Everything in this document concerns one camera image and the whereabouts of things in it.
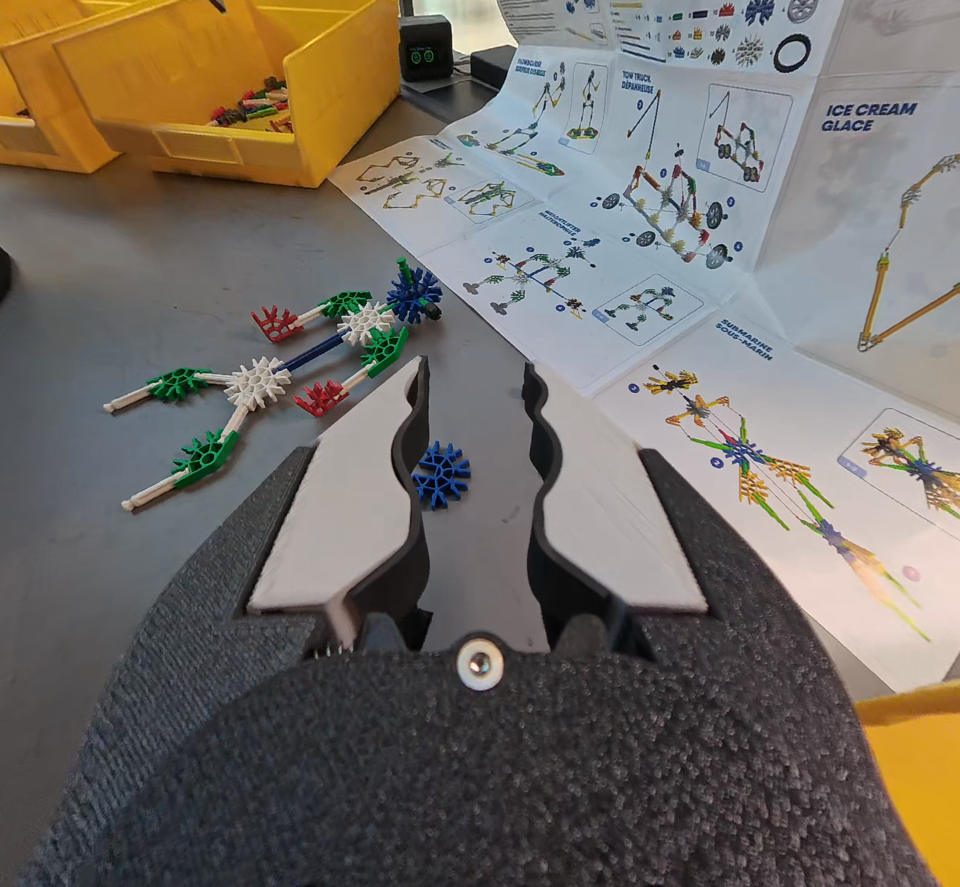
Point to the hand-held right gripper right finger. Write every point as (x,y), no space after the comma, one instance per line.
(615,527)

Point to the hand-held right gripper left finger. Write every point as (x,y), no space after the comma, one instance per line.
(337,527)

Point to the blue snowflake toy connector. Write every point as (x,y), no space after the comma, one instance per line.
(441,474)

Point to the red toy connector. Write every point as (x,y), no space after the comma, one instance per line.
(319,399)
(274,328)

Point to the construction toy figure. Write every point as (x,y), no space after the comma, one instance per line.
(315,352)

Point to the yellow plastic bin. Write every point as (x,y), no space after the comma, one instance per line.
(337,77)
(60,144)
(922,789)

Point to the grey desk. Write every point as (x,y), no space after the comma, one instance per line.
(150,242)

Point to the pile of colourful toy pieces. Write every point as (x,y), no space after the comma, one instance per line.
(251,107)

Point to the small black display device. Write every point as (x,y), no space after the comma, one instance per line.
(424,51)

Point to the black flat mat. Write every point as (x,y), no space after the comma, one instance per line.
(450,103)

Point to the black power adapter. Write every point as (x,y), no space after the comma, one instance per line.
(493,66)

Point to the folded instruction sheet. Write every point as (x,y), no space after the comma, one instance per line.
(787,264)

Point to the black mesh pad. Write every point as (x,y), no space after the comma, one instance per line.
(4,276)

